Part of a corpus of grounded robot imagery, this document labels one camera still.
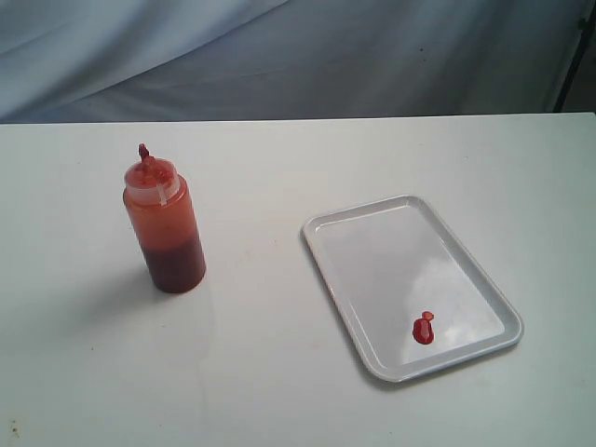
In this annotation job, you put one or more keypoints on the red sauce squeeze bottle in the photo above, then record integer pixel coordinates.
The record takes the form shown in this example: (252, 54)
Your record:
(160, 209)

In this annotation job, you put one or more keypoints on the red sauce blob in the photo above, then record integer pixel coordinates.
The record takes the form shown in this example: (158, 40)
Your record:
(422, 329)

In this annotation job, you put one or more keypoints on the white rectangular plastic tray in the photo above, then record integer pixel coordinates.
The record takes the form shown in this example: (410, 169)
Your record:
(384, 263)

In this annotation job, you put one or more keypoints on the grey backdrop cloth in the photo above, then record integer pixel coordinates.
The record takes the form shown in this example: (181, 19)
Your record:
(114, 61)

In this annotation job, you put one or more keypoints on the black tripod stand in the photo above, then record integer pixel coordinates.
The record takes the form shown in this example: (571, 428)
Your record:
(586, 26)

